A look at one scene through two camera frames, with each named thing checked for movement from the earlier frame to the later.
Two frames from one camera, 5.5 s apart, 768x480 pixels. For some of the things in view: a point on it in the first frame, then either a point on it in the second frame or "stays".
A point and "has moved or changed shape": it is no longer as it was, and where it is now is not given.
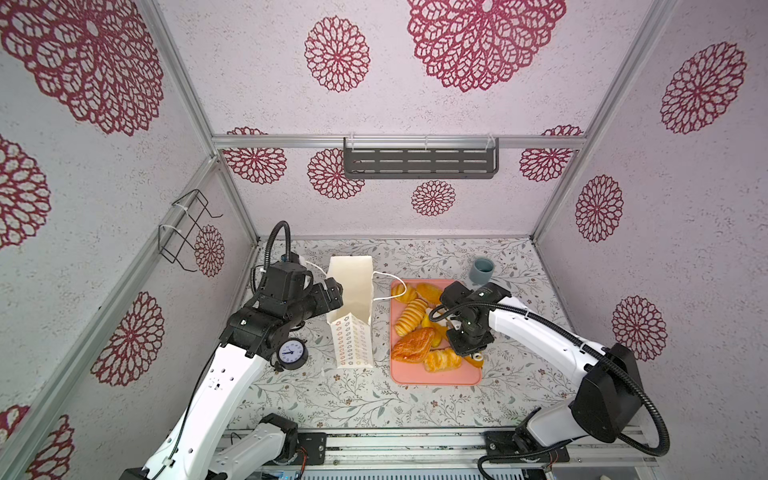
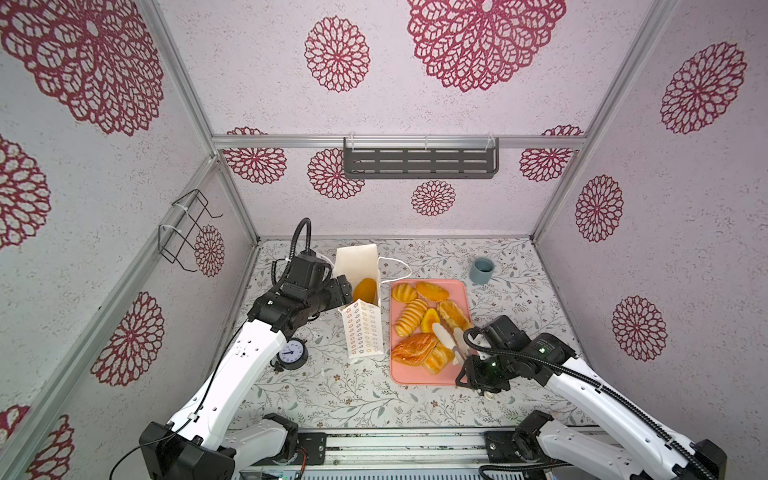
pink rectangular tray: (419, 355) stays
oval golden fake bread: (432, 294) stays
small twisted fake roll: (438, 360) stays
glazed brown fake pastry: (414, 346) stays
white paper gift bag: (352, 320) has moved or changed shape
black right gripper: (471, 343) -> (474, 372)
